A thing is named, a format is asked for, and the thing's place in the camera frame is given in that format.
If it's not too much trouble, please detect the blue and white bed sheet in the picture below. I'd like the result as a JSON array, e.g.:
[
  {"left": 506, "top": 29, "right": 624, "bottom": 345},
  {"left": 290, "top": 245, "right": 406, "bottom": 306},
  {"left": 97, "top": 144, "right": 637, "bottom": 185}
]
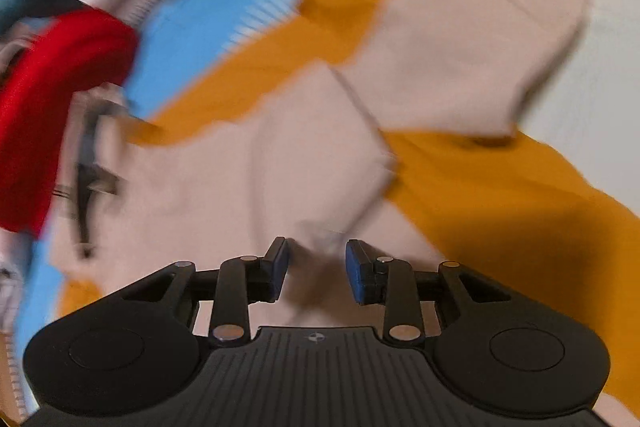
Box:
[{"left": 10, "top": 0, "right": 640, "bottom": 358}]

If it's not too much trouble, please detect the grey and black object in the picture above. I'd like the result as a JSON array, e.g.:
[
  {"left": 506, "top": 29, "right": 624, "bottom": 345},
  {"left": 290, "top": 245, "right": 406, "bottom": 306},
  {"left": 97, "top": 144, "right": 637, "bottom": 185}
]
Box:
[{"left": 52, "top": 82, "right": 128, "bottom": 260}]

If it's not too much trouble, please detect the red knit cloth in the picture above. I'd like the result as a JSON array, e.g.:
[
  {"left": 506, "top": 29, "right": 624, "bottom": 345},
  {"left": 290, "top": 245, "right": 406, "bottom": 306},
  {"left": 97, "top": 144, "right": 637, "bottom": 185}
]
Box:
[{"left": 0, "top": 7, "right": 142, "bottom": 239}]

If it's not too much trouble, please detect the beige and mustard sweatshirt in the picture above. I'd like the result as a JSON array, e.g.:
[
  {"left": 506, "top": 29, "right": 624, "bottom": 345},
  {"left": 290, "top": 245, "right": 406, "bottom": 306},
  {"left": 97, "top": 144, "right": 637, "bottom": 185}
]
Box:
[{"left": 50, "top": 0, "right": 640, "bottom": 427}]

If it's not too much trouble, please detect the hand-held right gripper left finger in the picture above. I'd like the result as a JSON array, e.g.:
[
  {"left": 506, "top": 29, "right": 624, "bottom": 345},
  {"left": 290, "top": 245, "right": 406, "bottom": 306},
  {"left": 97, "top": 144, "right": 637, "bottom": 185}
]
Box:
[{"left": 122, "top": 236, "right": 291, "bottom": 349}]

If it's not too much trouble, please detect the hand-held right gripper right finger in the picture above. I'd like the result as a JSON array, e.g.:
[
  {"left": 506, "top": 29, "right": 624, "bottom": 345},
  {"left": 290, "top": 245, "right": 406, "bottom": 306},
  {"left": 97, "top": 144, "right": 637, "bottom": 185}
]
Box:
[{"left": 345, "top": 238, "right": 518, "bottom": 349}]

